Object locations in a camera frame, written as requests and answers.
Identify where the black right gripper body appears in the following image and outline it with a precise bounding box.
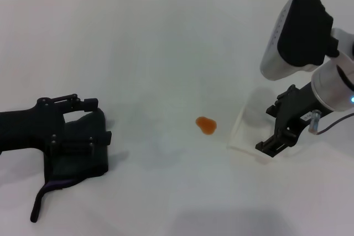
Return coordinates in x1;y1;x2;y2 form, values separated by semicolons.
265;84;319;135

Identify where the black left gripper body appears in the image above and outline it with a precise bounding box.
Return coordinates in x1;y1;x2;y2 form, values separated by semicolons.
0;97;66;162

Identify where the dark blue rag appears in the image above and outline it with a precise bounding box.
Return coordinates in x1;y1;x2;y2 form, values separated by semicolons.
30;107;110;223

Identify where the white paper cup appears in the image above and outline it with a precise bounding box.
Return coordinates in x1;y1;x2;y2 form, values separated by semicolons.
226;104;288;164

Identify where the orange liquid stain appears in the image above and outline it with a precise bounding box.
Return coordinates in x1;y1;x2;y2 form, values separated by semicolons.
195;116;217;135

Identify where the silver cable plug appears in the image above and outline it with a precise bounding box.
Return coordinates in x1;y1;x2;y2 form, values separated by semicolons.
309;111;321;134

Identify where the grey cable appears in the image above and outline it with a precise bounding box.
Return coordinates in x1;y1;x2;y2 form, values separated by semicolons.
316;113;354;136

